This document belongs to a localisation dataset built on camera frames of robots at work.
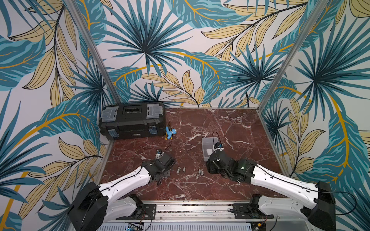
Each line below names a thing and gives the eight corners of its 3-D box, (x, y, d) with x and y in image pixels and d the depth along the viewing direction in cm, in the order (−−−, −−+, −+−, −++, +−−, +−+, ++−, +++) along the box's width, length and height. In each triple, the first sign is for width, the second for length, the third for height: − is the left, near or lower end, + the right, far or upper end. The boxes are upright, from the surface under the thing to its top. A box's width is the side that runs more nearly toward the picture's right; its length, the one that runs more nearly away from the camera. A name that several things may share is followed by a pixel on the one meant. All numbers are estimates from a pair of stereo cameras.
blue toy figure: (165, 139, 103) (164, 136, 99) (166, 130, 108) (165, 126, 105) (176, 139, 103) (175, 136, 100) (176, 130, 108) (176, 126, 105)
